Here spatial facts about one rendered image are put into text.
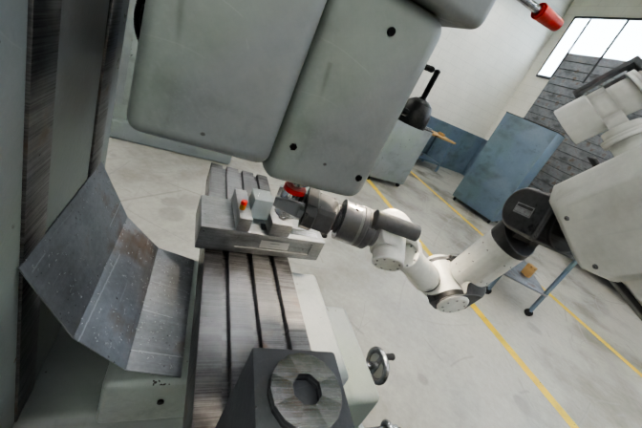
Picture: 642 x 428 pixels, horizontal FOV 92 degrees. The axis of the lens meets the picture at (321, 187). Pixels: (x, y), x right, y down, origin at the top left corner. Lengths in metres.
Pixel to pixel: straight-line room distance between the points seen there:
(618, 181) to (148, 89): 0.62
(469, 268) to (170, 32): 0.74
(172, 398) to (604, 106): 0.89
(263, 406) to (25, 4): 0.46
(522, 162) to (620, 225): 5.91
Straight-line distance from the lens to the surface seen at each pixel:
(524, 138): 6.53
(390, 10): 0.49
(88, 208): 0.72
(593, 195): 0.59
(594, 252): 0.62
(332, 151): 0.50
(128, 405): 0.77
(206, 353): 0.66
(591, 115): 0.64
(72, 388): 0.86
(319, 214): 0.60
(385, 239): 0.64
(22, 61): 0.43
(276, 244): 0.88
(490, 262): 0.81
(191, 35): 0.42
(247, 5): 0.42
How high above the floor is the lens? 1.52
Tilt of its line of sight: 22 degrees down
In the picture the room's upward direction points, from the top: 25 degrees clockwise
